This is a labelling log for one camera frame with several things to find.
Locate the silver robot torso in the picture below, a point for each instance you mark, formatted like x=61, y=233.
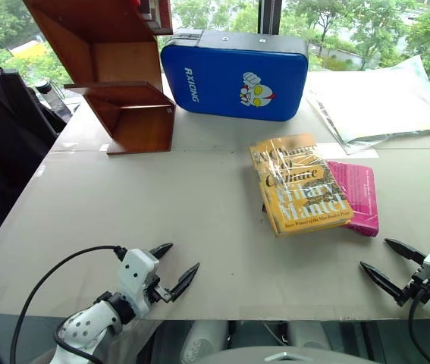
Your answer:
x=275, y=357

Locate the white rounded leg cover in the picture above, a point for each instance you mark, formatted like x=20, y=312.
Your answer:
x=307, y=335
x=201, y=341

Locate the brown wooden shelf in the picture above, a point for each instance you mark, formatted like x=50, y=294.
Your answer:
x=131, y=125

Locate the black window frame post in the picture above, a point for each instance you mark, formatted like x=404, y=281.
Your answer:
x=270, y=15

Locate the pink book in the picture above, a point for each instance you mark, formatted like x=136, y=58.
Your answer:
x=360, y=189

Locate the clear bottle black cap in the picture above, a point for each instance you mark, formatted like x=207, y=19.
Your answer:
x=49, y=95

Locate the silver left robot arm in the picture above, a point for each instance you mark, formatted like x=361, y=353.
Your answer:
x=83, y=326

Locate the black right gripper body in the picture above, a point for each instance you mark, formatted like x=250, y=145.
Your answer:
x=421, y=286

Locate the blue padded case cartoon print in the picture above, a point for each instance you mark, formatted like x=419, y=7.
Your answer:
x=222, y=79

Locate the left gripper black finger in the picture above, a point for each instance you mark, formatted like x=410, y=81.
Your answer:
x=162, y=250
x=185, y=280

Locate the clear plastic bag with papers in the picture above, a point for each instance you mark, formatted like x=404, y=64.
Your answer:
x=381, y=102

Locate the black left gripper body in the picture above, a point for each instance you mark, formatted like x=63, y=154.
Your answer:
x=158, y=291

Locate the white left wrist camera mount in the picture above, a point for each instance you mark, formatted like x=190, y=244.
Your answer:
x=135, y=269

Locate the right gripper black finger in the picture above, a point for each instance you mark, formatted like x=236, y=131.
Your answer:
x=406, y=249
x=381, y=280

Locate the black jacket on chair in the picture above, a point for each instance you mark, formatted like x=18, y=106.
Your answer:
x=6, y=132

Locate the yellow Hilary Mantel book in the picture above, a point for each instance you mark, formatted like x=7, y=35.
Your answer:
x=302, y=193

